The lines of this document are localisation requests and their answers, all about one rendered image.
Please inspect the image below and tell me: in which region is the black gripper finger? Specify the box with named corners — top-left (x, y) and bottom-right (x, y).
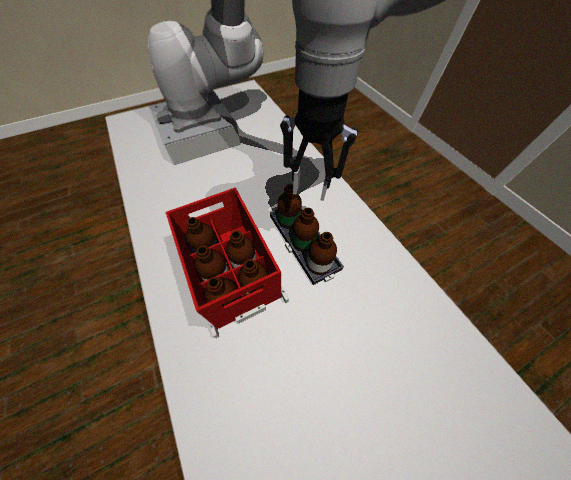
top-left (320, 125), bottom-right (358, 201)
top-left (280, 115), bottom-right (313, 195)

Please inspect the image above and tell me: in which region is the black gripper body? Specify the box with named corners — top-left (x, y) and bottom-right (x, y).
top-left (294, 89), bottom-right (349, 145)

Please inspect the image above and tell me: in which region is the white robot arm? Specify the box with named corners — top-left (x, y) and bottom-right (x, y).
top-left (148, 0), bottom-right (445, 133)

